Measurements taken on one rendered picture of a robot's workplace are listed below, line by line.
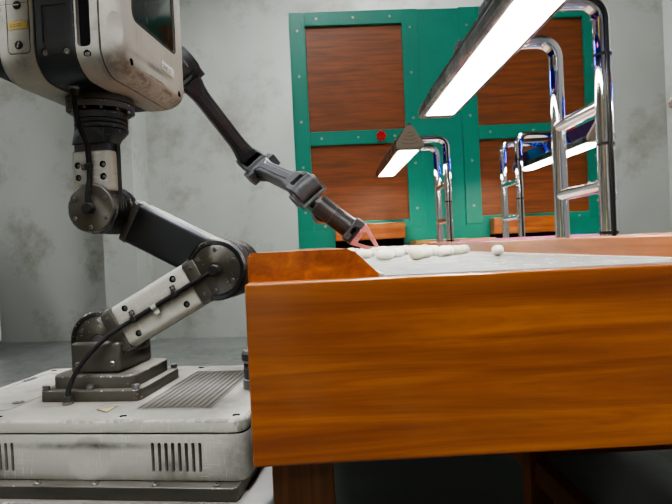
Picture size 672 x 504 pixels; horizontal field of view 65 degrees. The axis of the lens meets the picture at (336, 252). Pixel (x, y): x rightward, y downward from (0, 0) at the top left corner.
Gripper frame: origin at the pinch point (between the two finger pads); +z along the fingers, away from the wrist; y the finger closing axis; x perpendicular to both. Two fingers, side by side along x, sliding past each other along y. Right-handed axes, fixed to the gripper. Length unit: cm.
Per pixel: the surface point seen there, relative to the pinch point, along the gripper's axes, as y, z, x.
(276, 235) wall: 326, -39, 30
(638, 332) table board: -95, 12, -4
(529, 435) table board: -95, 9, 9
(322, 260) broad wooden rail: -92, -14, 8
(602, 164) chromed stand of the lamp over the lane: -64, 12, -27
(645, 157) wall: 231, 143, -180
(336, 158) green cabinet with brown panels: 92, -27, -25
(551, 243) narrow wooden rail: -60, 14, -14
